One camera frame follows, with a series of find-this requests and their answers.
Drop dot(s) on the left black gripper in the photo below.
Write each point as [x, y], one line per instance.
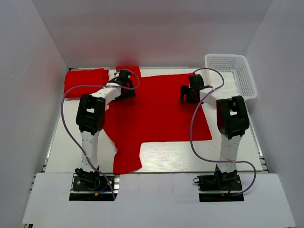
[130, 93]

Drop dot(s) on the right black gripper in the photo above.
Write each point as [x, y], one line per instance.
[186, 90]

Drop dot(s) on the red t shirt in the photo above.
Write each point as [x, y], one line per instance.
[155, 114]
[85, 77]

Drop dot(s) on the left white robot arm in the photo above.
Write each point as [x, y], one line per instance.
[90, 116]

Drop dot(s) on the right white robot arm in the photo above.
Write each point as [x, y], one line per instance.
[232, 122]

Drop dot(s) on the white plastic basket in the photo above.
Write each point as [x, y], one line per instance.
[238, 79]

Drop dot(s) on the folded red t shirt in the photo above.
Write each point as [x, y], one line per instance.
[85, 77]

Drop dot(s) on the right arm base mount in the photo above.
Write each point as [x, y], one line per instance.
[211, 191]

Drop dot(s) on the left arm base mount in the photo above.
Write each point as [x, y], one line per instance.
[82, 190]

